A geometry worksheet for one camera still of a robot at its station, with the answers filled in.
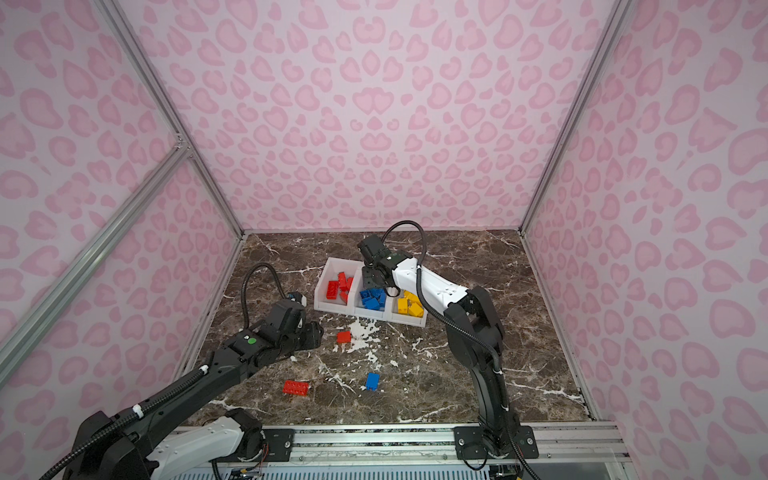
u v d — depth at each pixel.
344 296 1.01
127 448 0.39
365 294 0.96
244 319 0.63
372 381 0.83
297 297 0.74
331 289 1.00
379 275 0.67
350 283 0.96
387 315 0.93
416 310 0.95
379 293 0.99
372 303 0.97
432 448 0.73
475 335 0.53
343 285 1.01
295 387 0.82
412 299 0.97
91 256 0.63
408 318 0.93
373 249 0.73
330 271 1.02
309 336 0.73
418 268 0.62
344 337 0.92
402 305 0.96
